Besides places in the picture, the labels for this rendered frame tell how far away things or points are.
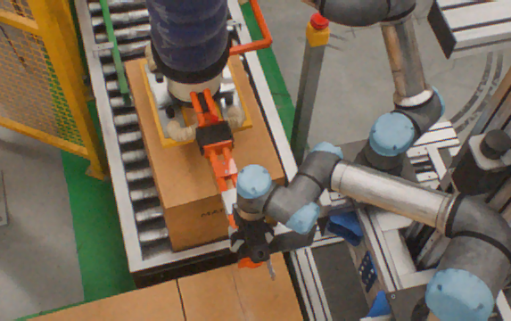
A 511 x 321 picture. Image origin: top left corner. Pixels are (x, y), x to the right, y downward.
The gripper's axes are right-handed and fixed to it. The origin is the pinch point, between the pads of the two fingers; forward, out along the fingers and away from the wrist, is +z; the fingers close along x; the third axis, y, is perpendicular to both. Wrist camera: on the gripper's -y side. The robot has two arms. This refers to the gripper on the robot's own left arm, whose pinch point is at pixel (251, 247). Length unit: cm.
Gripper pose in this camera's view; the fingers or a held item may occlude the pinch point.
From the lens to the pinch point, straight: 171.1
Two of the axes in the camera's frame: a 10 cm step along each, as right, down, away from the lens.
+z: -0.4, 4.9, 8.7
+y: -2.8, -8.4, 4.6
